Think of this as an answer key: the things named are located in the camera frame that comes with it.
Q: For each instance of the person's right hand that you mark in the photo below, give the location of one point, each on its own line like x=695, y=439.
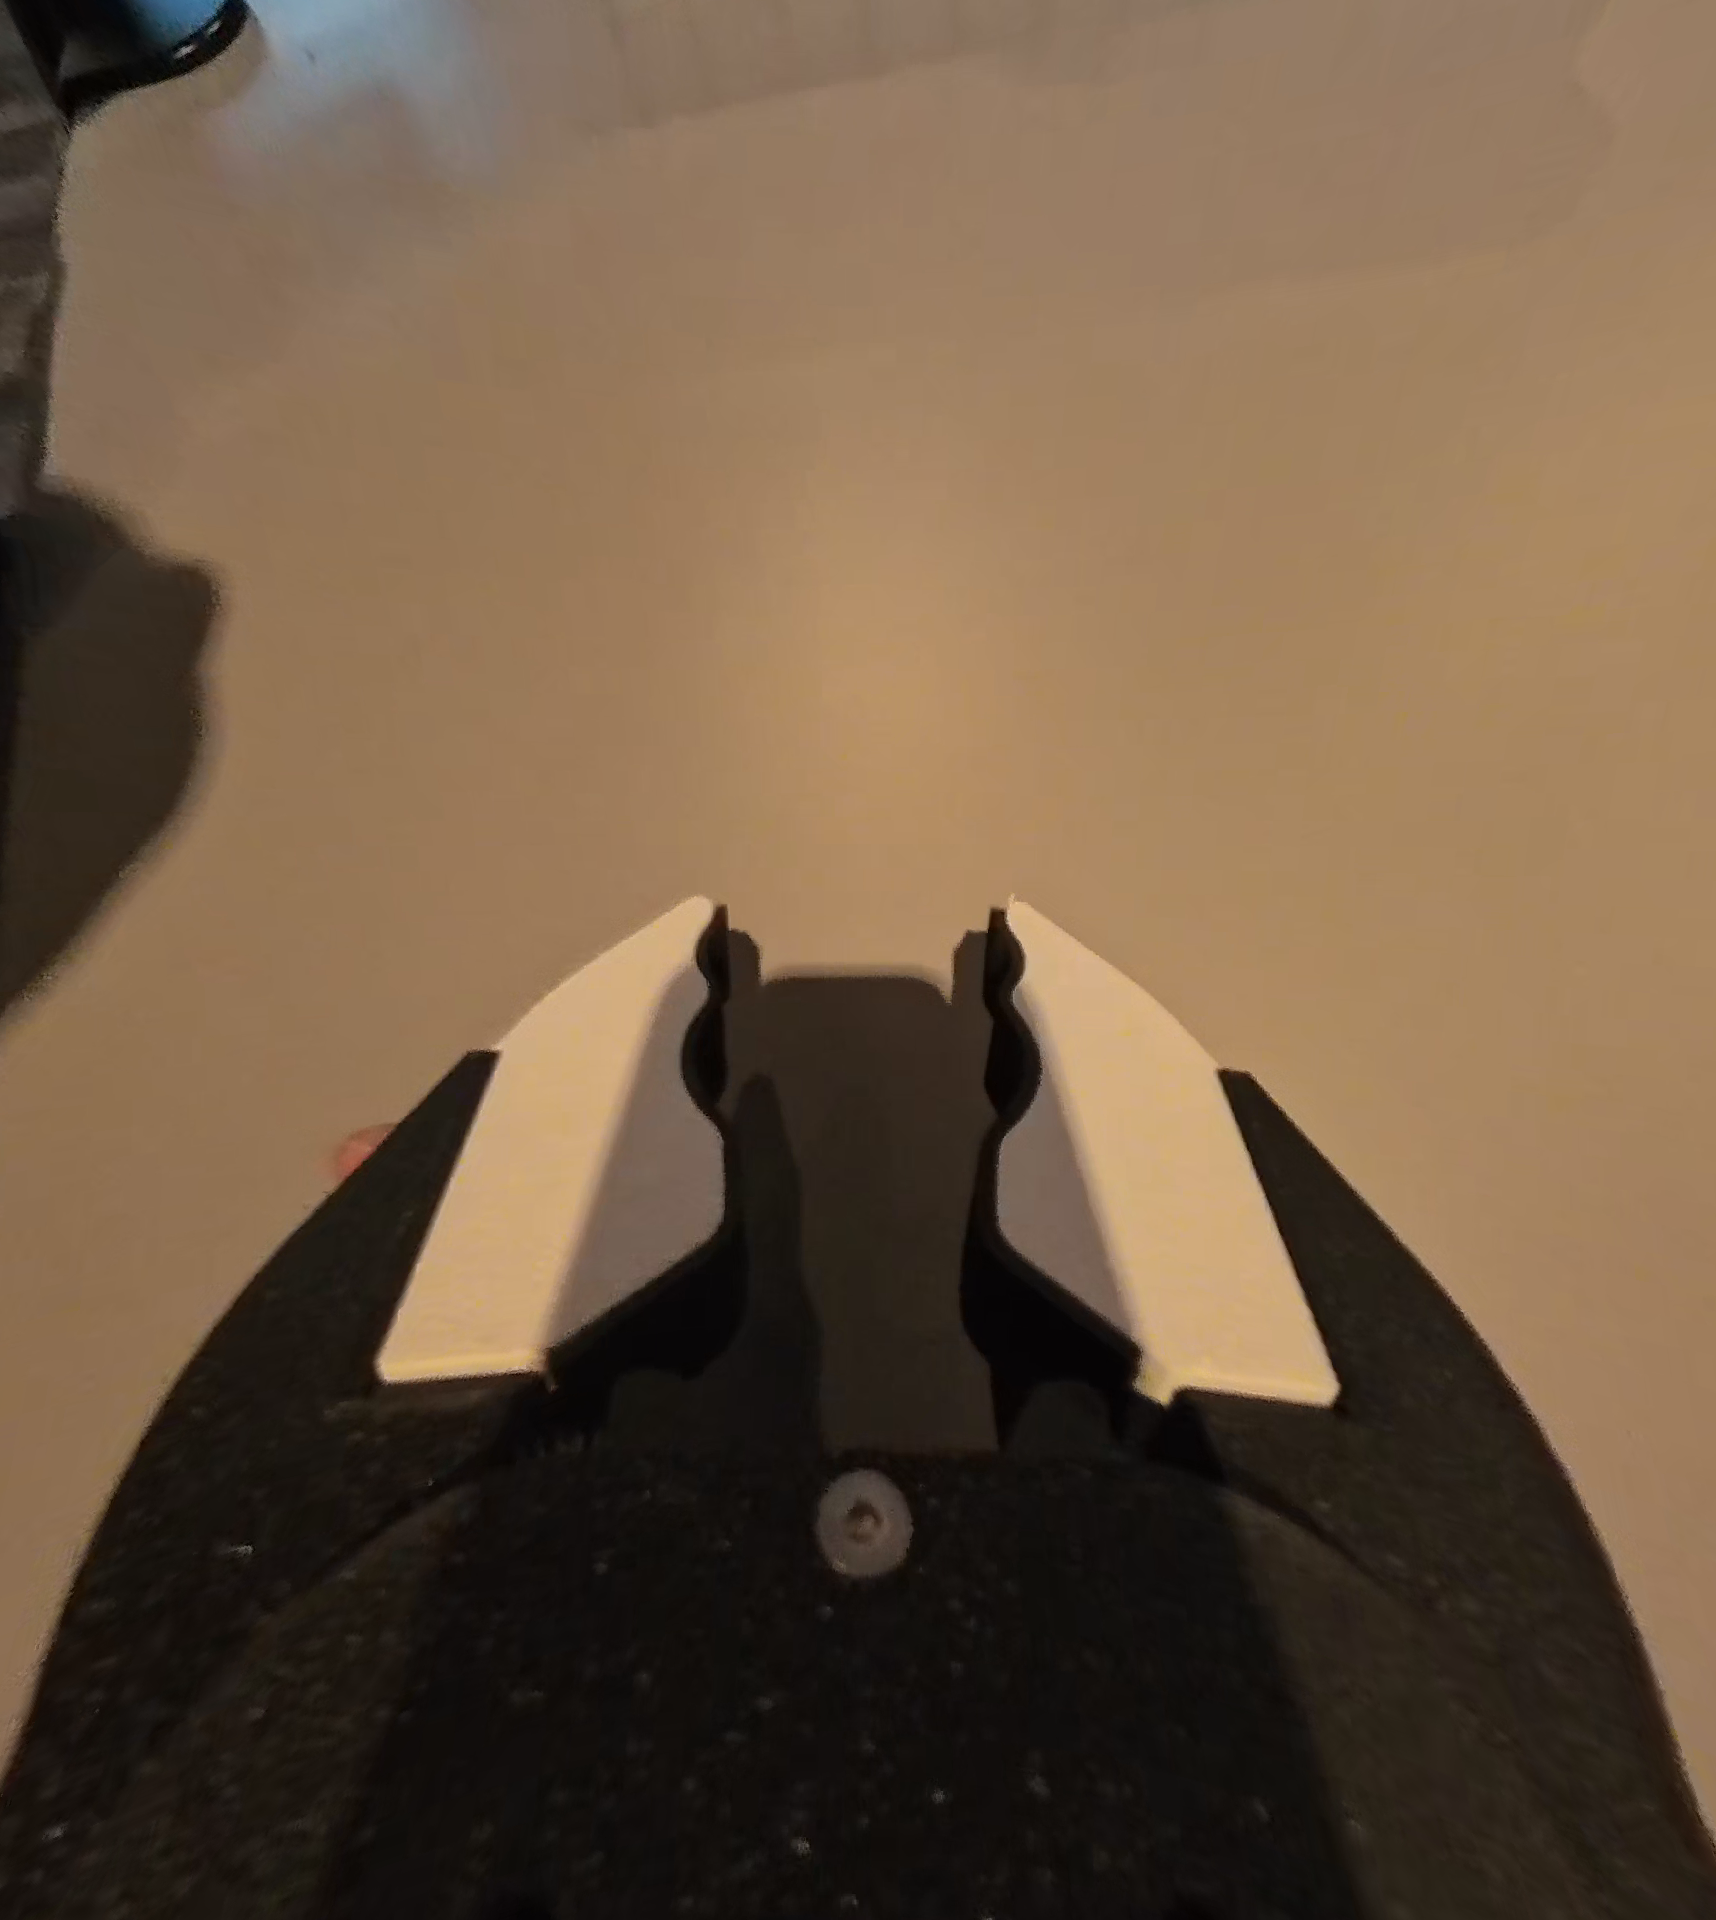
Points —
x=358, y=1149

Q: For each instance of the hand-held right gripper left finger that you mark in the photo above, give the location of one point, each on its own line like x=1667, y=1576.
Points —
x=530, y=1199

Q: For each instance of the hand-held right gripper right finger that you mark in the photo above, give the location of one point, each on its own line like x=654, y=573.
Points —
x=1189, y=1199

